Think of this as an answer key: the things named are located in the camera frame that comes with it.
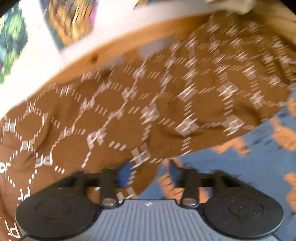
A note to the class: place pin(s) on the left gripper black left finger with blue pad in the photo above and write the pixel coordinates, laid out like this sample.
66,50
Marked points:
108,180

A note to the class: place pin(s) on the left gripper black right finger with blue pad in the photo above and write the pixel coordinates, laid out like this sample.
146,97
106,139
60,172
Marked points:
191,180

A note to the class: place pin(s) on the blue pants orange pattern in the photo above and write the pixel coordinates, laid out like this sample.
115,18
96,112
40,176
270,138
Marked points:
263,158

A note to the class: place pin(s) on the brown PF patterned blanket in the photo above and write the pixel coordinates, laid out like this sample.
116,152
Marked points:
217,83

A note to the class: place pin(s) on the swirly starry night poster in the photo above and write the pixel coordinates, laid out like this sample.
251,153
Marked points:
69,20

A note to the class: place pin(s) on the blond anime character poster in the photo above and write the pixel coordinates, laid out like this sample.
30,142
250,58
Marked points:
14,37

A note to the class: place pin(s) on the cream folded cloth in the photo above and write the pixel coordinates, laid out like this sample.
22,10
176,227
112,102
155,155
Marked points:
239,6

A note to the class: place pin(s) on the wooden bed frame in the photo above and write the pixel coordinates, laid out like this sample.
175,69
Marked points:
122,38

